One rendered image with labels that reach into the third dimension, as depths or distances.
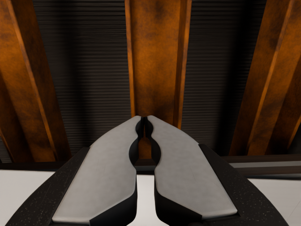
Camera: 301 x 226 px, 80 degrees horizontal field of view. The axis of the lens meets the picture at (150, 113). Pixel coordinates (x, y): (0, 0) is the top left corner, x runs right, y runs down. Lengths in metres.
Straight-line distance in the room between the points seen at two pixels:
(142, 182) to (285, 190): 0.15
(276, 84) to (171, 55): 0.19
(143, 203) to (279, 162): 0.16
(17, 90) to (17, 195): 0.19
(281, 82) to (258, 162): 0.19
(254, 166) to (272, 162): 0.02
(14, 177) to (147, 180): 0.12
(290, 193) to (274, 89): 0.19
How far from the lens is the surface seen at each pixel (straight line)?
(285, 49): 0.37
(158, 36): 0.29
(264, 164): 0.25
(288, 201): 0.26
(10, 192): 0.23
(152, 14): 0.29
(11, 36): 0.35
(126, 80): 0.44
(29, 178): 0.21
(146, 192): 0.20
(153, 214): 0.22
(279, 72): 0.38
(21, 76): 0.36
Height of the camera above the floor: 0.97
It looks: 63 degrees down
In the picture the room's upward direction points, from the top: 175 degrees clockwise
